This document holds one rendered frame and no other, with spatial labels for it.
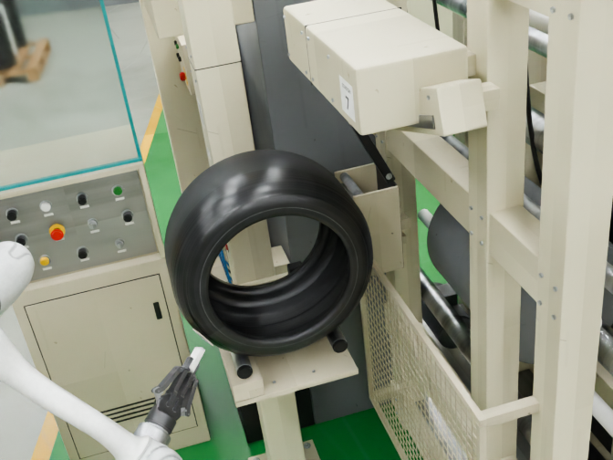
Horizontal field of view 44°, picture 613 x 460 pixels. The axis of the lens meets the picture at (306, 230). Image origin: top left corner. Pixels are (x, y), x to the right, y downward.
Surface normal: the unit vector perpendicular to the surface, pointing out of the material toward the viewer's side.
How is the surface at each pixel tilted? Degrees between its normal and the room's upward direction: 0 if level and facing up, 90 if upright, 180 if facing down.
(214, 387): 0
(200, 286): 88
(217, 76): 90
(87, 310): 90
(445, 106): 72
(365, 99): 90
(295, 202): 80
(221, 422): 0
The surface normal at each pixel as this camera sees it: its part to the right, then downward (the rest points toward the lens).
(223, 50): 0.27, 0.46
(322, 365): -0.11, -0.86
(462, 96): 0.22, 0.17
